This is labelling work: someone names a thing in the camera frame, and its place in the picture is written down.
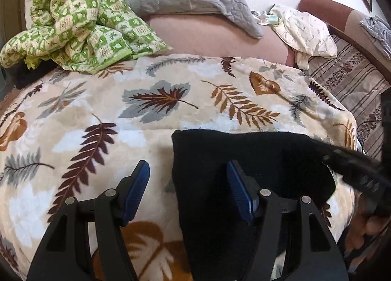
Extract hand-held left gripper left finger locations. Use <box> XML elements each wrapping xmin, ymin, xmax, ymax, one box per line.
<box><xmin>27</xmin><ymin>160</ymin><xmax>151</xmax><ymax>281</ymax></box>

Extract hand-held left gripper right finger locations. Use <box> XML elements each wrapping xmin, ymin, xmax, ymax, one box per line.
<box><xmin>226</xmin><ymin>160</ymin><xmax>350</xmax><ymax>281</ymax></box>

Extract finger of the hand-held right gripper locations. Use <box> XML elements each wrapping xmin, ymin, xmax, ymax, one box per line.
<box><xmin>321</xmin><ymin>145</ymin><xmax>382</xmax><ymax>179</ymax></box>

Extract black pants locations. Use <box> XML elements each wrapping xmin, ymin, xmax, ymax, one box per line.
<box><xmin>171</xmin><ymin>129</ymin><xmax>337</xmax><ymax>281</ymax></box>

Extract person's right hand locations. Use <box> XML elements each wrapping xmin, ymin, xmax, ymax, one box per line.
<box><xmin>348</xmin><ymin>208</ymin><xmax>391</xmax><ymax>249</ymax></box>

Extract brown striped floral sheet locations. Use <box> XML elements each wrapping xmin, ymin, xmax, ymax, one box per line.
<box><xmin>307</xmin><ymin>34</ymin><xmax>391</xmax><ymax>159</ymax></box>

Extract leaf print fleece blanket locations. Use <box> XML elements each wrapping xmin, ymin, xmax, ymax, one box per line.
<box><xmin>0</xmin><ymin>53</ymin><xmax>367</xmax><ymax>281</ymax></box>

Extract white sprig print cloth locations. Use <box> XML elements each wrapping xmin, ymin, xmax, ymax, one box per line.
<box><xmin>270</xmin><ymin>4</ymin><xmax>338</xmax><ymax>70</ymax></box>

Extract grey patterned cloth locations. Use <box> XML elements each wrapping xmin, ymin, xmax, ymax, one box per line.
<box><xmin>360</xmin><ymin>15</ymin><xmax>391</xmax><ymax>51</ymax></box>

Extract brown padded headboard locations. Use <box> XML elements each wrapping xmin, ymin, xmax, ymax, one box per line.
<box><xmin>298</xmin><ymin>0</ymin><xmax>391</xmax><ymax>69</ymax></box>

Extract pink bed sheet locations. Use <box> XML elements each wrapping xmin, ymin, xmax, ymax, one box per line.
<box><xmin>146</xmin><ymin>14</ymin><xmax>298</xmax><ymax>68</ymax></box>

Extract pale green small cloth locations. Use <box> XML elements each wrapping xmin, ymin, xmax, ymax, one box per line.
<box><xmin>252</xmin><ymin>9</ymin><xmax>280</xmax><ymax>27</ymax></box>

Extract green patterned quilt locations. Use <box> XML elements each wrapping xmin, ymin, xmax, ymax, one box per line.
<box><xmin>0</xmin><ymin>0</ymin><xmax>172</xmax><ymax>74</ymax></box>

